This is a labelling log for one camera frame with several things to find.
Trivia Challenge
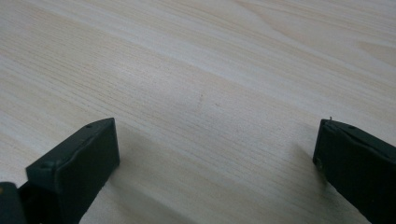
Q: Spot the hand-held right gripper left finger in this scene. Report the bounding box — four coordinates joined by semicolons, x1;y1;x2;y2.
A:
18;117;121;224

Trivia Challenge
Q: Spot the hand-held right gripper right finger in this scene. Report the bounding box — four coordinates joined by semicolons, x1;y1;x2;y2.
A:
312;118;396;224

